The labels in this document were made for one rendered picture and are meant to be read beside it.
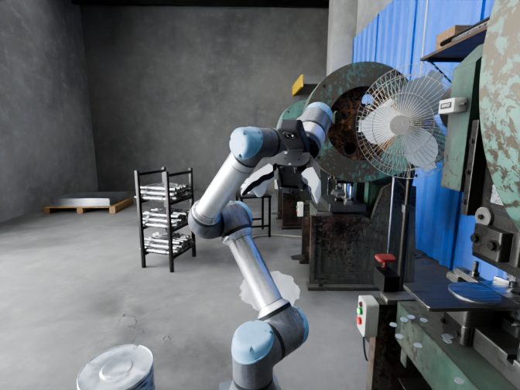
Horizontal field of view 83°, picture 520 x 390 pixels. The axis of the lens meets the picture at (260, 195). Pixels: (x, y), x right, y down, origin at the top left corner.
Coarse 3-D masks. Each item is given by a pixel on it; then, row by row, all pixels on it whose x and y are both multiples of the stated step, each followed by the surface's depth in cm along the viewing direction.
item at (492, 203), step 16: (496, 192) 81; (480, 208) 85; (496, 208) 81; (480, 224) 84; (496, 224) 81; (480, 240) 83; (496, 240) 77; (512, 240) 76; (496, 256) 78; (512, 256) 76
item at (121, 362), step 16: (112, 352) 135; (128, 352) 135; (144, 352) 135; (96, 368) 125; (112, 368) 125; (128, 368) 125; (144, 368) 125; (80, 384) 117; (96, 384) 117; (112, 384) 117; (128, 384) 117
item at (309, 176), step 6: (312, 168) 58; (306, 174) 57; (312, 174) 56; (306, 180) 56; (312, 180) 55; (318, 180) 55; (312, 186) 54; (318, 186) 54; (312, 192) 53; (318, 192) 53; (312, 198) 53; (318, 198) 52
